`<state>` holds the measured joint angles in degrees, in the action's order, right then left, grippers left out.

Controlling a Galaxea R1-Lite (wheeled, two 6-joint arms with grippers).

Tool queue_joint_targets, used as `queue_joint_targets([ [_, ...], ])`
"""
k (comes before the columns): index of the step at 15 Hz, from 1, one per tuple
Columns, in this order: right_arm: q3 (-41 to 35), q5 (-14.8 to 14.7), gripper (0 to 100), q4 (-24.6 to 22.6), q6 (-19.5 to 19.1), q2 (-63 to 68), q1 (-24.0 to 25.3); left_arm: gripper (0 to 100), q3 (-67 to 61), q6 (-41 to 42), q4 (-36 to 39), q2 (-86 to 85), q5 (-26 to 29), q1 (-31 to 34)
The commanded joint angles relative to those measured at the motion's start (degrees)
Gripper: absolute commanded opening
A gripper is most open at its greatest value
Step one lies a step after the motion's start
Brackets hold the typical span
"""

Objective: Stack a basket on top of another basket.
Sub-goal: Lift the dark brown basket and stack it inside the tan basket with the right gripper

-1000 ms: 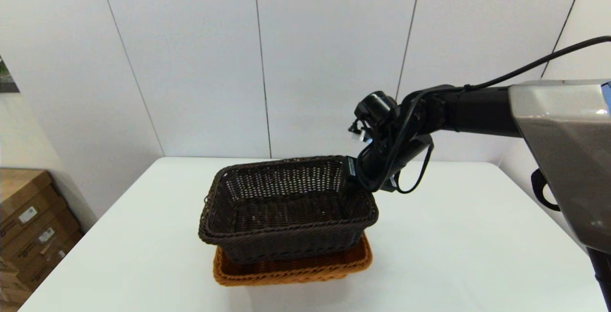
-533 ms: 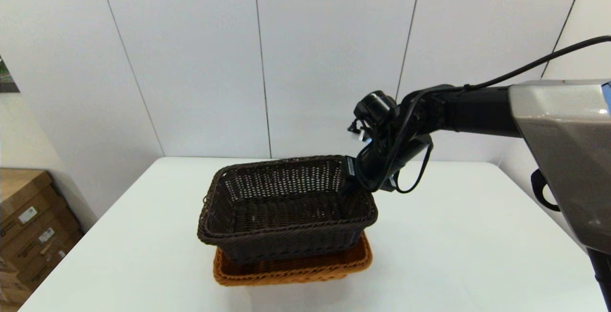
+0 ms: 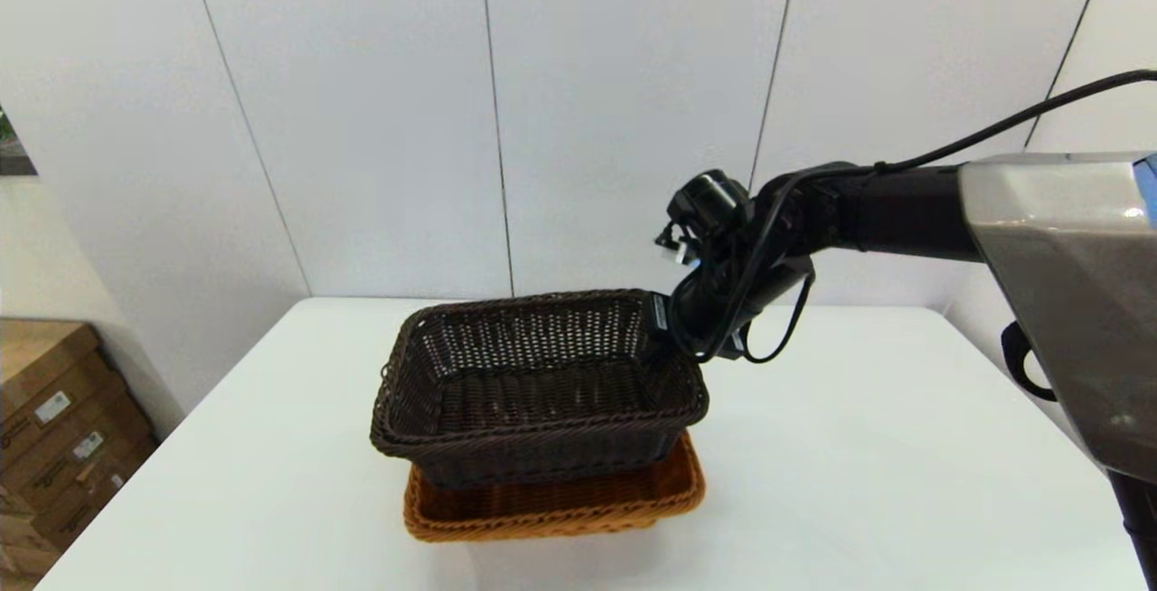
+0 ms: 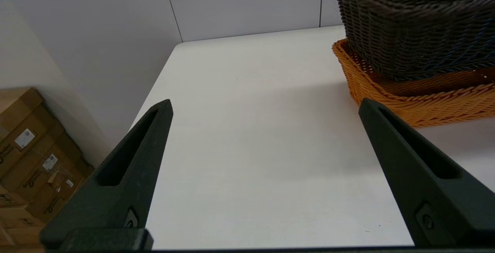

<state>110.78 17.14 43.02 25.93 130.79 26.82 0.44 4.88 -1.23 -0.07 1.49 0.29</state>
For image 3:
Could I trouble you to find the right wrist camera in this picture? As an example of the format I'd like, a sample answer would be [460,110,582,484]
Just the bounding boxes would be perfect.
[655,170,753,265]

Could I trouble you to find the dark brown wicker basket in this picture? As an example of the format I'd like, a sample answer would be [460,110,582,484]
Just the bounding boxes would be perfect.
[370,289,710,488]

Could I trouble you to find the cardboard box with white label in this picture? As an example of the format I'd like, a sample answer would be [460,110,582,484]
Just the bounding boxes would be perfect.
[36,437,162,551]
[0,397,150,511]
[0,320,127,470]

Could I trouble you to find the orange wicker basket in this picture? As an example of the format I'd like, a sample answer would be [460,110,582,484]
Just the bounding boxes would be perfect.
[403,428,706,544]

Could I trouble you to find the dark framed wall picture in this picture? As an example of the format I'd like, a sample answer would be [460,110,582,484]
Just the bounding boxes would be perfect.
[0,108,39,176]

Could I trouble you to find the plain cardboard box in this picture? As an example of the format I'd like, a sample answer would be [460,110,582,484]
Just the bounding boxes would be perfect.
[0,487,64,591]

